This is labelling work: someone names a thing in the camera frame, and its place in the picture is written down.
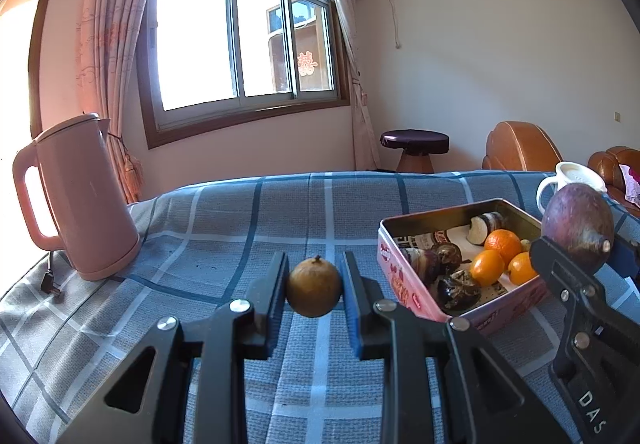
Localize striped eggplant slice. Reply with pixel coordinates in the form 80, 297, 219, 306
467, 211, 509, 245

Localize white air conditioner cord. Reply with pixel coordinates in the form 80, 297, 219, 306
390, 0, 404, 50

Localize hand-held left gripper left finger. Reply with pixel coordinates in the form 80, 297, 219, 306
55, 251, 291, 444

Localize printed paper sheet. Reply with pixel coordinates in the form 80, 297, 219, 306
395, 224, 541, 307

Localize blue plaid tablecloth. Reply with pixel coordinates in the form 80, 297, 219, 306
0, 170, 640, 444

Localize pink patterned curtain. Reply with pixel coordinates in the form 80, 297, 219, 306
75, 0, 173, 205
307, 0, 381, 171

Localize round browned eggplant slice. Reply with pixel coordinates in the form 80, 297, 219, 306
407, 247, 442, 286

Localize pink cloth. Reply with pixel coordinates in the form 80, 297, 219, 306
619, 163, 640, 203

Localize dark round wooden stool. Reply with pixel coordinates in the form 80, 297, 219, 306
379, 129, 450, 173

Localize brown wooden door frame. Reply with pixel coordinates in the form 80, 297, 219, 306
29, 0, 64, 139

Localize dark purple passion fruit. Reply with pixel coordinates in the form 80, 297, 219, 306
541, 183, 615, 273

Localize black kettle power plug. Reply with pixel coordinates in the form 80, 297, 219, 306
40, 251, 66, 306

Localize brown framed window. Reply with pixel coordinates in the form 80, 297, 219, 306
137, 0, 351, 150

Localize white printed mug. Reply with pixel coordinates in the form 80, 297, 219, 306
536, 161, 608, 216

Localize pink electric kettle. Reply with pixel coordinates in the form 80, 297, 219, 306
12, 113, 141, 282

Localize orange tangerine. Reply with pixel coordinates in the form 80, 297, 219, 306
507, 251, 539, 286
470, 249, 506, 288
485, 229, 523, 265

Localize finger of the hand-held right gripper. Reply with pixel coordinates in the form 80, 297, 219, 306
607, 237, 640, 283
530, 235, 621, 355

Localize pink metal tin box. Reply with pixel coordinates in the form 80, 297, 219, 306
377, 197, 551, 323

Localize brown leather armchair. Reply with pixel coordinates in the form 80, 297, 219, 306
482, 121, 564, 172
587, 147, 640, 221

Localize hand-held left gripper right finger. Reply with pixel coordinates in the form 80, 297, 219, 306
341, 251, 576, 444

